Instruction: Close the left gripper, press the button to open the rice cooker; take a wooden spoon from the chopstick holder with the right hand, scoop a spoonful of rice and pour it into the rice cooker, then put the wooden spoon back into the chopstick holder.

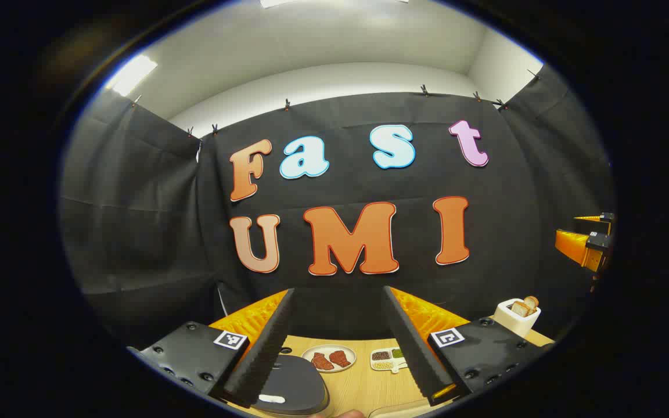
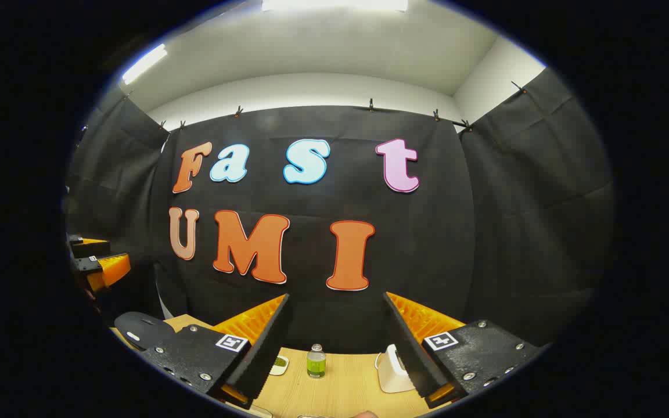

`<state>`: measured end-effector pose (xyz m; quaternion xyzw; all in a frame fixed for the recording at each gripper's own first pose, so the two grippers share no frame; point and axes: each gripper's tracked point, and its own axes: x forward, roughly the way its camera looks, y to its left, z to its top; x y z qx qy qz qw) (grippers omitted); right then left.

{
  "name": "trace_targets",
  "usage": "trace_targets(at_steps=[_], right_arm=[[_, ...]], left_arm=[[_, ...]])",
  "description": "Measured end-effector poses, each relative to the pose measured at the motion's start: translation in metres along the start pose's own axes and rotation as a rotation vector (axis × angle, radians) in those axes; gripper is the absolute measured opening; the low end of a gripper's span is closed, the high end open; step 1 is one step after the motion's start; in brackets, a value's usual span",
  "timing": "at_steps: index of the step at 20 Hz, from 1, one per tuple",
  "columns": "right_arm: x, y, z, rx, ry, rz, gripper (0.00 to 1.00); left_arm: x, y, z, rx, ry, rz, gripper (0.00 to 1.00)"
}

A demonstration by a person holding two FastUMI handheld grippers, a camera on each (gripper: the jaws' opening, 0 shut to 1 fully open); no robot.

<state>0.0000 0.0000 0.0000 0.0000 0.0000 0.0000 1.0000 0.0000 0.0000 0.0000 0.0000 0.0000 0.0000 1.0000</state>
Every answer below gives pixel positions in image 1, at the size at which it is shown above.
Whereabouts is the round white plate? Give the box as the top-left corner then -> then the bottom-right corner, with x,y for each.
301,344 -> 357,373

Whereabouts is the dark grey rice cooker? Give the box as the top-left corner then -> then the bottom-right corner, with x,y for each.
253,347 -> 330,416

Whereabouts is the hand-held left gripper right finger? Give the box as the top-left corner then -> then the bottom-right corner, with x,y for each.
382,286 -> 556,407

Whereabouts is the white divided grain tray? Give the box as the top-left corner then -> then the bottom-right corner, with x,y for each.
369,347 -> 408,372

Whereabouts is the black backdrop cloth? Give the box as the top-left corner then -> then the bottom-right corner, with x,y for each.
59,61 -> 617,349

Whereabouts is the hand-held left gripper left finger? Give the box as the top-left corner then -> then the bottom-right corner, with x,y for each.
127,289 -> 297,409

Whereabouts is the pale rounded container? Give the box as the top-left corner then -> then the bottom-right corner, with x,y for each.
368,401 -> 428,418

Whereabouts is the white toaster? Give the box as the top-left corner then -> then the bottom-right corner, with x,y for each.
493,298 -> 541,338

